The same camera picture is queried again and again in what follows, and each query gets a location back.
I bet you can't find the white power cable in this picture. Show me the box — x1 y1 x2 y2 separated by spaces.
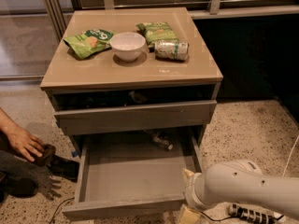
281 133 299 177

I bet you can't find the green chip bag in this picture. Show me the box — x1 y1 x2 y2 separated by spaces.
64 29 114 60
136 21 178 49

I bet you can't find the black shoe near cabinet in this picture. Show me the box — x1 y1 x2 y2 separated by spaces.
48 156 79 182

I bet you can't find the black floor cable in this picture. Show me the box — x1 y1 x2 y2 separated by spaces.
199 210 286 223

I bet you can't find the black shoe lower left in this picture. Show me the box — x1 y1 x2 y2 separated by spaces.
0 171 38 198

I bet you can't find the green white soda can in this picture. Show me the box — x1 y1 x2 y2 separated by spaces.
154 40 189 61

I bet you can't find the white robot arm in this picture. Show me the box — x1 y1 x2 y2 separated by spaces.
184 160 299 220

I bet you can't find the black power strip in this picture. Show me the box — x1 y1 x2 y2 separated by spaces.
228 203 277 224

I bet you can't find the green chip bag left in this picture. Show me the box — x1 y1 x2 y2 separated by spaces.
64 29 114 60

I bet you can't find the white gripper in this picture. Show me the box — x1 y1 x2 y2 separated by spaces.
183 169 208 211

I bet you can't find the grey top drawer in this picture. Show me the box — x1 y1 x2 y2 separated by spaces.
54 100 217 135

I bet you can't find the person's hand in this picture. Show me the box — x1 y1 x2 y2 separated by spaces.
4 125 44 161

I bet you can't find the white ceramic bowl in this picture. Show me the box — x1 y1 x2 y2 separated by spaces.
109 32 146 62

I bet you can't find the clear plastic bottle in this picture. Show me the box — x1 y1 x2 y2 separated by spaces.
145 130 173 150

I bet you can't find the grey three-drawer cabinet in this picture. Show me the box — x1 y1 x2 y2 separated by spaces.
39 7 224 161

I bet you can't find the green chip bag right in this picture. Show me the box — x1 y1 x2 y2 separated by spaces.
136 21 178 49

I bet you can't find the grey drawer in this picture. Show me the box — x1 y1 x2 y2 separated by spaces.
63 128 201 221
54 100 217 135

